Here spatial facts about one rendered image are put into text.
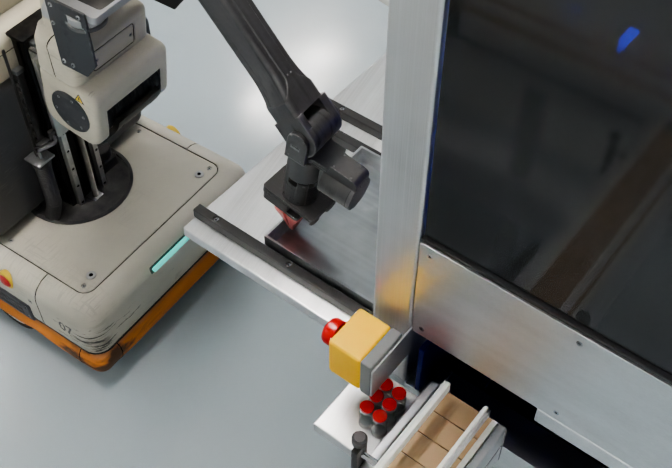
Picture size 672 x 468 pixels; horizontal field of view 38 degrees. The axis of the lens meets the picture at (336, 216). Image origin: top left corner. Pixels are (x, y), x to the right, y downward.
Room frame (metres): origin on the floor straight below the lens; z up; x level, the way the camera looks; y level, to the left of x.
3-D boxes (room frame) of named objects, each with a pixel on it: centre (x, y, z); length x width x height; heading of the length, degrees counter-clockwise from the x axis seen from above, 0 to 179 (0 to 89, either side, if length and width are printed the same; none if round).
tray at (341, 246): (1.00, -0.10, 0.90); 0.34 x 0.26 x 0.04; 52
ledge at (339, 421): (0.69, -0.06, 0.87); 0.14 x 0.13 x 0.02; 52
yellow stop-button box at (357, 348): (0.73, -0.04, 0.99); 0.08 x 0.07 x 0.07; 52
